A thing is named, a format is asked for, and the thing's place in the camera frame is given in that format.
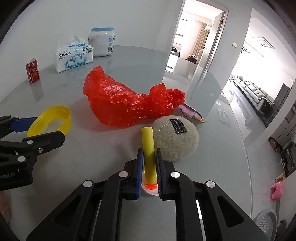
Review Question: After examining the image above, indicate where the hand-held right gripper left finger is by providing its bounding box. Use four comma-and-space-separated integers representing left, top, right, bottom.
25, 148, 145, 241

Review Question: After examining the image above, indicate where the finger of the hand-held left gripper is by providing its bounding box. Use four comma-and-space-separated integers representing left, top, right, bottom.
0, 115, 39, 140
0, 131, 65, 163

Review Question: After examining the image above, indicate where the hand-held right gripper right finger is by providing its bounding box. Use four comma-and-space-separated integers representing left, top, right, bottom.
155, 148, 270, 241

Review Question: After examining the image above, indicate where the small white round cap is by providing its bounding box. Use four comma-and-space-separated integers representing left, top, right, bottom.
141, 169, 162, 197

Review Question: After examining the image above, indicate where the yellow foam tube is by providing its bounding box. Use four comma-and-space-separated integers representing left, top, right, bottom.
141, 127, 158, 189

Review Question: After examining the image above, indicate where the grey perforated plastic basket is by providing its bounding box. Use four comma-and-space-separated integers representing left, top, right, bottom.
253, 209, 278, 237

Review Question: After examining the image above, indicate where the beige plush ball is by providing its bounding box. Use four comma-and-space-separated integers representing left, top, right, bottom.
151, 116, 199, 161

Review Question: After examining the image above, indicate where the red drink can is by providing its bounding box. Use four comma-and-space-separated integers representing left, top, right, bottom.
26, 58, 40, 84

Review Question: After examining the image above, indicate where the purple snack packet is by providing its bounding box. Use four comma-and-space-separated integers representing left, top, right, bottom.
179, 103, 206, 124

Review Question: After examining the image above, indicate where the red plastic bag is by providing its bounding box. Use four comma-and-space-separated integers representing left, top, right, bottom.
83, 65, 186, 128

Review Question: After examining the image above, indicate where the white blue tissue pack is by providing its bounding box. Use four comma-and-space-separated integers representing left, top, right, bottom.
55, 35, 93, 73

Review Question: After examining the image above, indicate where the white jar with blue lid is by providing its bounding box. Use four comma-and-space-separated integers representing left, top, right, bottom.
88, 27, 115, 57

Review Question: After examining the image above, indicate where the pink plastic stool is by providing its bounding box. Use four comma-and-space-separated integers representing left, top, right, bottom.
270, 181, 284, 200

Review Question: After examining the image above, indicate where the grey sofa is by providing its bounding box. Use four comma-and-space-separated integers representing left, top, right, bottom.
233, 75, 275, 116

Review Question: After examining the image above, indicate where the dark tall cabinet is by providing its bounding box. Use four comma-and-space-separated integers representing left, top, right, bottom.
265, 83, 292, 127

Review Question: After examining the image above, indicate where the beige curtain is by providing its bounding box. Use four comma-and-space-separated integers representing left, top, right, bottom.
193, 22, 210, 61

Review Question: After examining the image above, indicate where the white door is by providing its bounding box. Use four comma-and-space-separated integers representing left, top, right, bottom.
201, 11, 225, 67

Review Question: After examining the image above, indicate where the square ceiling light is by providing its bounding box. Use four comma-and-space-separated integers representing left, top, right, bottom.
253, 36, 275, 49

